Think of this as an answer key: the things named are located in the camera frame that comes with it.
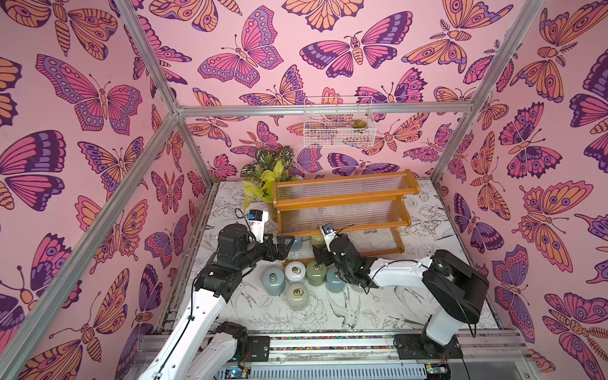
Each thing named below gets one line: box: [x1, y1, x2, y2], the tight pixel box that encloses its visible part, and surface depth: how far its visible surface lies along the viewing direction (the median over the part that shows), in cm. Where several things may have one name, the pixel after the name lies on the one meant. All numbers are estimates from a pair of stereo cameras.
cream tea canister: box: [285, 282, 310, 312], surface depth 79 cm
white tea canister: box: [285, 260, 307, 285], surface depth 83 cm
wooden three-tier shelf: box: [273, 169, 422, 264], surface depth 95 cm
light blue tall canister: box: [261, 266, 286, 297], surface depth 82 cm
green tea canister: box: [306, 260, 327, 287], surface depth 84 cm
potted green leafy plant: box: [239, 145, 301, 229], surface depth 96 cm
